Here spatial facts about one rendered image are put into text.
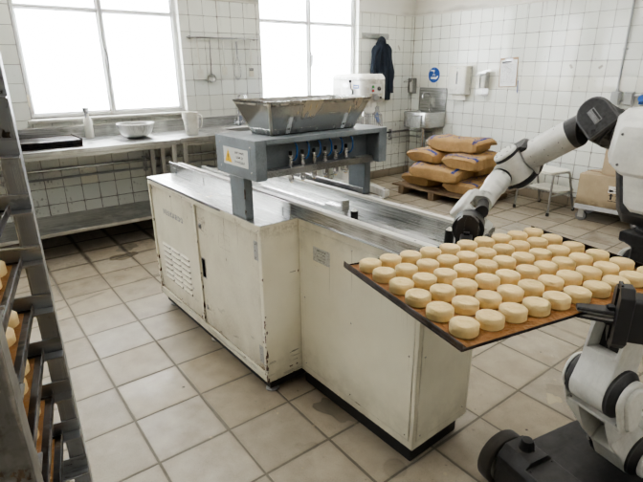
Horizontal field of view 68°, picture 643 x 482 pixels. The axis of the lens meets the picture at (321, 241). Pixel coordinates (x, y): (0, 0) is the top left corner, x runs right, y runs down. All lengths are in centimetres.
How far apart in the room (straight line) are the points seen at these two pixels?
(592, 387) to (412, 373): 57
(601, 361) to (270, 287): 124
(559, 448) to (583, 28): 461
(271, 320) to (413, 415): 72
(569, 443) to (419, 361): 62
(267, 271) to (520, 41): 476
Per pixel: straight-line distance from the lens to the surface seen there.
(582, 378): 160
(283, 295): 214
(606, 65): 576
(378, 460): 207
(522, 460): 188
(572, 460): 200
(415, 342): 172
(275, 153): 204
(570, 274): 114
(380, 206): 209
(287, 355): 229
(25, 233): 95
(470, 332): 85
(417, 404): 187
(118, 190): 512
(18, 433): 57
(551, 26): 605
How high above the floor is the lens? 143
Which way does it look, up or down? 20 degrees down
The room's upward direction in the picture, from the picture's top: 1 degrees counter-clockwise
